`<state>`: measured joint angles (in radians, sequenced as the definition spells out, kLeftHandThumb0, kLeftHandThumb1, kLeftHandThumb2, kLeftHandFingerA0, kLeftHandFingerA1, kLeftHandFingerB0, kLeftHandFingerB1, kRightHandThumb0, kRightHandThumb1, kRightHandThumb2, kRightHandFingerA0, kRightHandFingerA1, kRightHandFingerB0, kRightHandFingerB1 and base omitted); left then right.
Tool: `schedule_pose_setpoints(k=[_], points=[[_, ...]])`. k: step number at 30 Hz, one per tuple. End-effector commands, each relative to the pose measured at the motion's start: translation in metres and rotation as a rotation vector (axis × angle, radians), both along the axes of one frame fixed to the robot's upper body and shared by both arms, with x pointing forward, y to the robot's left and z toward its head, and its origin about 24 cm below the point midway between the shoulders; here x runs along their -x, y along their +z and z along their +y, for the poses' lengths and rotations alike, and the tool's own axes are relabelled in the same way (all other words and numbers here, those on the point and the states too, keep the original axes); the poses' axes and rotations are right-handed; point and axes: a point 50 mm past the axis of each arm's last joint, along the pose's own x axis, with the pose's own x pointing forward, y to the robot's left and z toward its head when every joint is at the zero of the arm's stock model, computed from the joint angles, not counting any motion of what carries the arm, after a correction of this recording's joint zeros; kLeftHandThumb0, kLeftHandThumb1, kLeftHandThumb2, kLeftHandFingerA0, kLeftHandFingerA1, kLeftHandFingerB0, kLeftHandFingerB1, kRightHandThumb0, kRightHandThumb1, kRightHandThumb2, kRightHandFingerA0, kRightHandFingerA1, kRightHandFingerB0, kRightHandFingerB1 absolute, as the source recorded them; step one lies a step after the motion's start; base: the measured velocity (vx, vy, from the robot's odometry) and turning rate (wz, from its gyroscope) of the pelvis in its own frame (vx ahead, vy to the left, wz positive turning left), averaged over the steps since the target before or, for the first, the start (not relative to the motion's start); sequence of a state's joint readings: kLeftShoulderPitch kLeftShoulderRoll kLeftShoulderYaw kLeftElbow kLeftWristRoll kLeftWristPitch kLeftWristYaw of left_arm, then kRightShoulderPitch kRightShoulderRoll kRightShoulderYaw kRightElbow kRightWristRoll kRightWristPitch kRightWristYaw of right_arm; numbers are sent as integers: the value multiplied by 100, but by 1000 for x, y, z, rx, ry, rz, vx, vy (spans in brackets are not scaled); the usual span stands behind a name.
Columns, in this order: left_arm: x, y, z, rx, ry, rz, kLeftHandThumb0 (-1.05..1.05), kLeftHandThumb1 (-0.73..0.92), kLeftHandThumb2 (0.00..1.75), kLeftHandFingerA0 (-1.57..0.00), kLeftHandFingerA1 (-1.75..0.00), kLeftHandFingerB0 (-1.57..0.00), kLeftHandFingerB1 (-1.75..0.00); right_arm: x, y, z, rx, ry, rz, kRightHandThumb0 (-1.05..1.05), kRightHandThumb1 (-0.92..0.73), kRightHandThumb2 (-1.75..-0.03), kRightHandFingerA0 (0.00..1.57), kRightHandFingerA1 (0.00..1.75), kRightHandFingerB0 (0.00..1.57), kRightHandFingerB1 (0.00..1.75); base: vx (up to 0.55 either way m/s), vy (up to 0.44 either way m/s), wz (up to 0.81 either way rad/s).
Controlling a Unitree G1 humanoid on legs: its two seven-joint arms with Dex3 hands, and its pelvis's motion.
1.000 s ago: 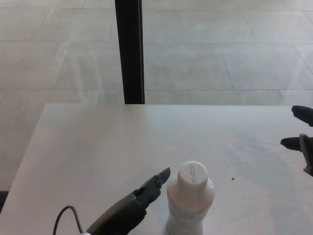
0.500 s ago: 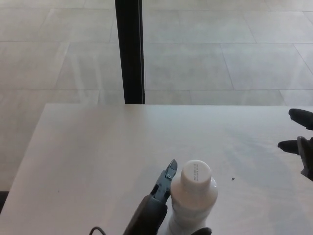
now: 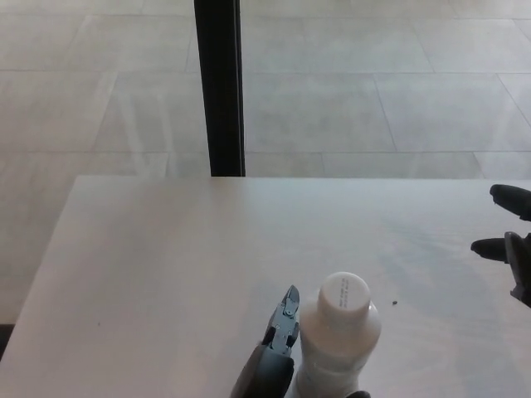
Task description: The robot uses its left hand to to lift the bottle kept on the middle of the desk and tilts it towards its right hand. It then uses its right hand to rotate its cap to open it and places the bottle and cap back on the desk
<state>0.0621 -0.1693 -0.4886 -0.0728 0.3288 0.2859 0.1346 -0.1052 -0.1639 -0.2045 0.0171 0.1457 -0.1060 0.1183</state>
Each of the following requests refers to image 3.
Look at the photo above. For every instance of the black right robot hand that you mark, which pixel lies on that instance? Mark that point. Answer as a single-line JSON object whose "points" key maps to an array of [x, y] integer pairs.
{"points": [[520, 253]]}

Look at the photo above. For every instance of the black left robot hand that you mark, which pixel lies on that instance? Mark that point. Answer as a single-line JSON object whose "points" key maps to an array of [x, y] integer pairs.
{"points": [[265, 373]]}

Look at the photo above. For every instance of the white screw bottle cap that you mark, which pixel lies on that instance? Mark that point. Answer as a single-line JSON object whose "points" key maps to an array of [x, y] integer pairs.
{"points": [[343, 290]]}

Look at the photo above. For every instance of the white plastic bottle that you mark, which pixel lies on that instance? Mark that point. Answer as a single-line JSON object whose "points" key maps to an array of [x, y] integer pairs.
{"points": [[332, 352]]}

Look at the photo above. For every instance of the black vertical window post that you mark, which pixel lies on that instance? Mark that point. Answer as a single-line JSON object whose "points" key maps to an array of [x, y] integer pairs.
{"points": [[222, 87]]}

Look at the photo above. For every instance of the black object beside desk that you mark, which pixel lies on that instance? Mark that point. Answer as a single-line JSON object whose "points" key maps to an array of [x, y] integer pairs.
{"points": [[5, 338]]}

